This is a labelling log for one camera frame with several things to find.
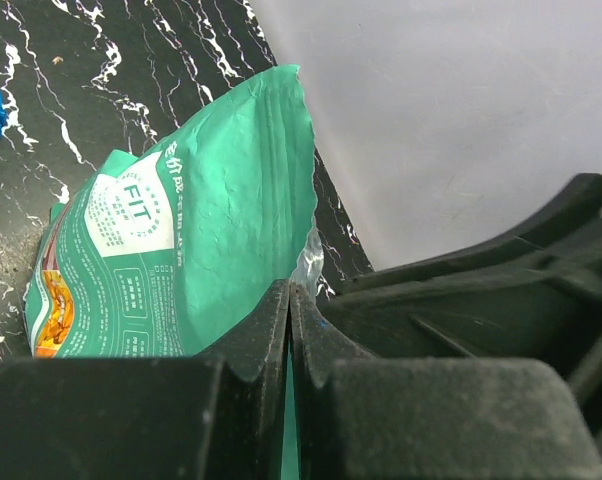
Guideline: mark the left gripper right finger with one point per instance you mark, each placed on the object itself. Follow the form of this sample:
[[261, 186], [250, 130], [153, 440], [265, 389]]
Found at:
[[360, 416]]

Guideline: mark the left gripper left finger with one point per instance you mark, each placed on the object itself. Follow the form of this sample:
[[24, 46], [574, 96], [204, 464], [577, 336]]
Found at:
[[216, 415]]

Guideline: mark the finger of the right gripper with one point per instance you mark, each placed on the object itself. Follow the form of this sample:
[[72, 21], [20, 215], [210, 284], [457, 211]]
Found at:
[[534, 291]]

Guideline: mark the green pet food bag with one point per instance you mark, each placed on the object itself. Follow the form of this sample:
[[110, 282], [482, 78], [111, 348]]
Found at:
[[160, 255]]

